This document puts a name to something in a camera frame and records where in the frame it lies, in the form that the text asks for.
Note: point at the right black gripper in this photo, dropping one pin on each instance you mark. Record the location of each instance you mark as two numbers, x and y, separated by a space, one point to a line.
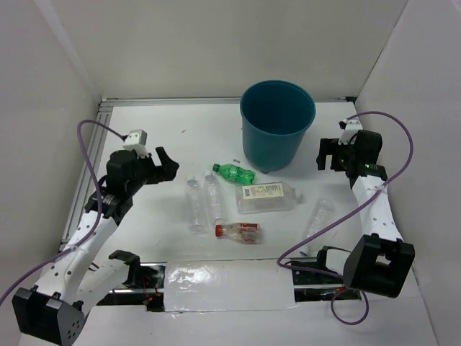
329 146

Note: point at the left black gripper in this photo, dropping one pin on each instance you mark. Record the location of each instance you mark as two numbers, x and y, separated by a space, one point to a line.
167 171

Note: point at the clear water bottle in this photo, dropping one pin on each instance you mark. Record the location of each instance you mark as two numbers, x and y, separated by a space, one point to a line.
216 209
196 210
322 215

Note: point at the large labelled clear bottle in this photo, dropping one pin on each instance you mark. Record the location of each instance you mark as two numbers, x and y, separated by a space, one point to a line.
268 197

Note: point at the red cap clear bottle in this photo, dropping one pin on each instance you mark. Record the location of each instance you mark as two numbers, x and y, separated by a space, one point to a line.
242 233

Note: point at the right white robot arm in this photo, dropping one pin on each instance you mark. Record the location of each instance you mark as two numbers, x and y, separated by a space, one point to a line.
381 260

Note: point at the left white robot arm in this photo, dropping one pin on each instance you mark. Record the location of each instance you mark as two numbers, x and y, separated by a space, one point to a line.
56 307

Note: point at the teal plastic bin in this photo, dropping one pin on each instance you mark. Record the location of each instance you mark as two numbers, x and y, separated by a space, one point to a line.
275 117

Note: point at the green plastic bottle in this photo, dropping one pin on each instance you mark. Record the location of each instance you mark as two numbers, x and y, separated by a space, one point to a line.
235 174

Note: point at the silver foil tape sheet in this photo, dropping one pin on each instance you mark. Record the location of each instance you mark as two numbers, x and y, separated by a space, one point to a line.
236 285

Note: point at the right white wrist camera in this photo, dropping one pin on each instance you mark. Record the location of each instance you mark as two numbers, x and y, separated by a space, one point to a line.
349 129

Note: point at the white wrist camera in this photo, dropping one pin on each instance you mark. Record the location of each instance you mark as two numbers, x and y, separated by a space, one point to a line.
136 141
349 129

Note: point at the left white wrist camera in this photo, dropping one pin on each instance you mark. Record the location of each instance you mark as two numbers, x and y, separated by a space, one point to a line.
136 141

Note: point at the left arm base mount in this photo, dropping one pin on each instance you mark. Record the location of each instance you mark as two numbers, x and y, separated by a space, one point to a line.
147 290

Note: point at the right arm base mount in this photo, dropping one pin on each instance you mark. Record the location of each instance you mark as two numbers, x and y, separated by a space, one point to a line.
312 286

